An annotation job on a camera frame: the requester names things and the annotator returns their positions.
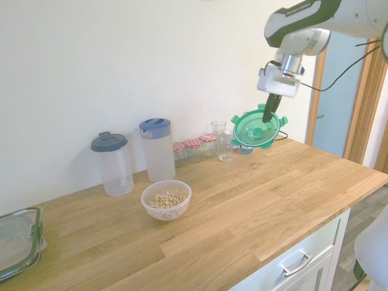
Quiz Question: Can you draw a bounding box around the glass jar red checkered lid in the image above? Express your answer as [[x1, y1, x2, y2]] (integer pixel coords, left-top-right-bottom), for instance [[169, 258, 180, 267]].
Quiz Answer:
[[173, 141, 186, 168], [199, 133, 219, 158], [184, 138, 203, 164]]

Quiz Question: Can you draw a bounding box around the clear jug with dark lid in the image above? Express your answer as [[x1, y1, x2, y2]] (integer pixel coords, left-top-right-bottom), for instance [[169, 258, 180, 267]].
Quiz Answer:
[[90, 131, 135, 197]]

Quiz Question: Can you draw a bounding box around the green round container lid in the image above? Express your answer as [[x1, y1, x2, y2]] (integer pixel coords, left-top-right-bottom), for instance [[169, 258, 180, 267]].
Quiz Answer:
[[230, 104, 288, 150]]

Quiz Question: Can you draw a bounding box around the rectangular container with clip lid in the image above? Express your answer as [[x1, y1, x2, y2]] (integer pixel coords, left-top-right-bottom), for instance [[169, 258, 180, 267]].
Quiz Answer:
[[0, 206, 46, 281]]

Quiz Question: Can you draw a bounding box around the white drawer with handle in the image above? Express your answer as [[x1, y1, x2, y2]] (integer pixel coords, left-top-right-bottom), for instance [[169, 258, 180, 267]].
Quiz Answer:
[[230, 207, 352, 291]]

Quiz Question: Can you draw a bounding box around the glass door with wooden frame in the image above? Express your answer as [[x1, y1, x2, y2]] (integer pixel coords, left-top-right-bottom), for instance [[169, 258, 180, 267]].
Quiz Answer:
[[305, 28, 388, 174]]

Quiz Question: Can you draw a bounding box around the silver drawer handle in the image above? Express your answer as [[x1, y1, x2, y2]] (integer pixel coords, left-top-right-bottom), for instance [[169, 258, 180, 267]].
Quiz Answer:
[[279, 252, 313, 277]]

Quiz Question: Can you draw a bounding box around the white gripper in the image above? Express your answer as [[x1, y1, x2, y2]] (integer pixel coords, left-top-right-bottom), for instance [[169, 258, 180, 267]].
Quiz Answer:
[[256, 65, 301, 123]]

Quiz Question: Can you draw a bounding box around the faceted glass tumbler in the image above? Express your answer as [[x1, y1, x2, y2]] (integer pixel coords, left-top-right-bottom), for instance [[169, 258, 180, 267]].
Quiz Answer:
[[216, 129, 236, 162]]

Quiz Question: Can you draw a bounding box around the clear plastic bowl with cereal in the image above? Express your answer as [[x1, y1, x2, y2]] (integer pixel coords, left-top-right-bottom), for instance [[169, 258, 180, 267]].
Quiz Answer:
[[140, 179, 192, 223]]

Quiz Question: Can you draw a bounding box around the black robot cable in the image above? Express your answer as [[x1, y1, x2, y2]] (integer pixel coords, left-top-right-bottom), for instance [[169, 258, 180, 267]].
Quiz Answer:
[[263, 36, 383, 92]]

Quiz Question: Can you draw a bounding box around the dark green chair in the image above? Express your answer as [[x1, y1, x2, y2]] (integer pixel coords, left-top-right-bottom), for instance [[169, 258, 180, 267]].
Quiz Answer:
[[353, 259, 368, 291]]

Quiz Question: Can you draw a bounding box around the clear pitcher with blue lid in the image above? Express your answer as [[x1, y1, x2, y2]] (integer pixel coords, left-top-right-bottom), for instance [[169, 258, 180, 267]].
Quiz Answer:
[[138, 118, 176, 183]]

